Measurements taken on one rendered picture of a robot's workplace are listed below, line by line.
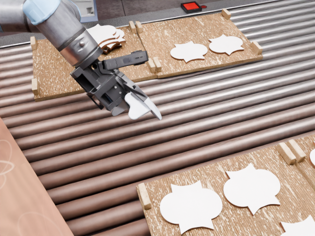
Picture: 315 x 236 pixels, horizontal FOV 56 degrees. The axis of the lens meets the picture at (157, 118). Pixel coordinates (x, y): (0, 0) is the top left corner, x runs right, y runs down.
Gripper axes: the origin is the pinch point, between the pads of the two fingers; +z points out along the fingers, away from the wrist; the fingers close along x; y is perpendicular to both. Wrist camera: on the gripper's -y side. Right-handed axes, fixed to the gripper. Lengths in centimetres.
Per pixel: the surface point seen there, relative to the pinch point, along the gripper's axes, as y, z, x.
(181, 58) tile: -31.8, 4.1, -27.8
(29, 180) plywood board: 28.8, -8.9, -1.1
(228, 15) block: -67, 8, -36
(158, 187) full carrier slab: 10.7, 13.9, 2.1
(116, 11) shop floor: -125, -16, -253
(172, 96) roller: -16.5, 8.9, -19.9
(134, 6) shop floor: -147, -8, -252
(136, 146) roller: 5.2, 8.1, -12.2
